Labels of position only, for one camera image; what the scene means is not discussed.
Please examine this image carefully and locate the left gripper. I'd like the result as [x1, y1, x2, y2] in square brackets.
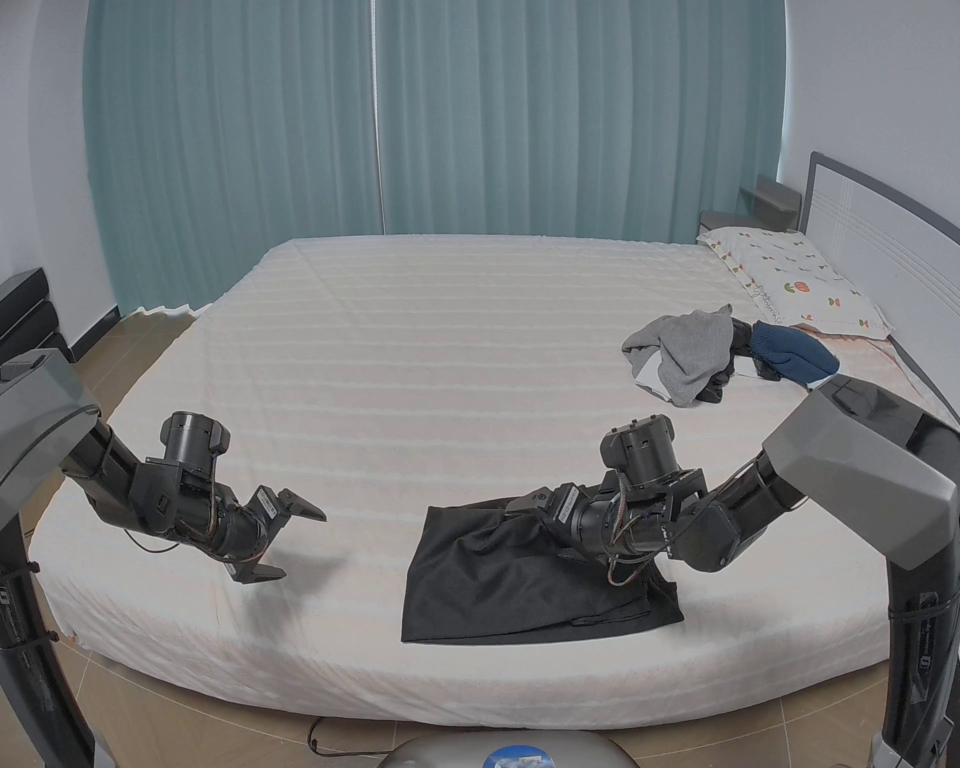
[213, 486, 329, 585]

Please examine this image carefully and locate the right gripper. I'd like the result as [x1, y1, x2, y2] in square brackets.
[505, 483, 605, 558]

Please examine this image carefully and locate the black T-shirt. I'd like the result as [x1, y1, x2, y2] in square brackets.
[401, 495, 686, 645]

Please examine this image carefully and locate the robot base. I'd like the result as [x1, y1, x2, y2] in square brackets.
[375, 731, 639, 768]

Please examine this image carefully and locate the bed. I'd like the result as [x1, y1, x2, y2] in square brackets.
[33, 150, 960, 729]

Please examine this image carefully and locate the pile of clothes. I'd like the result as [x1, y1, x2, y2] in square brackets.
[621, 303, 841, 409]

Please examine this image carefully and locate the black chest of drawers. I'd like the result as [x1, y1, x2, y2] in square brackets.
[0, 268, 75, 369]

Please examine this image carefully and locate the white printed pillow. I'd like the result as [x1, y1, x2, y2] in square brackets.
[697, 225, 894, 343]

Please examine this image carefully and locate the grey bedside table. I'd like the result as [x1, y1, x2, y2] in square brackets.
[698, 174, 803, 240]

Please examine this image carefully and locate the blue-green curtain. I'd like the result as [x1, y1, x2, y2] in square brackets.
[372, 0, 786, 246]
[82, 0, 386, 313]

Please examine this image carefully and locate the black cable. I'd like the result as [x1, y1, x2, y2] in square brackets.
[306, 716, 385, 756]

